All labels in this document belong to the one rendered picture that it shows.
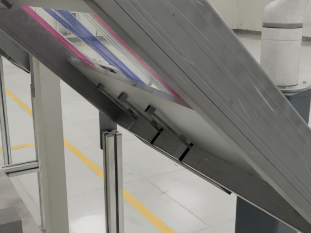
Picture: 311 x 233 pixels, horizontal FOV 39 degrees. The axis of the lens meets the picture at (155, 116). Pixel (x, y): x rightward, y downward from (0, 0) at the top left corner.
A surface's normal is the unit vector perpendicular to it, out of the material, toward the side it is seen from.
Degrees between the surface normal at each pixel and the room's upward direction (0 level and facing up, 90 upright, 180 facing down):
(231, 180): 46
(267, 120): 90
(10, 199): 0
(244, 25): 90
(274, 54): 90
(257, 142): 90
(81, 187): 0
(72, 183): 0
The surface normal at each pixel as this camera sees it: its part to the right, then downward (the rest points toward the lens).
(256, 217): -0.70, 0.20
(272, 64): -0.54, 0.23
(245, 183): -0.63, -0.56
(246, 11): -0.87, 0.14
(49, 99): 0.52, 0.24
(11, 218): 0.00, -0.96
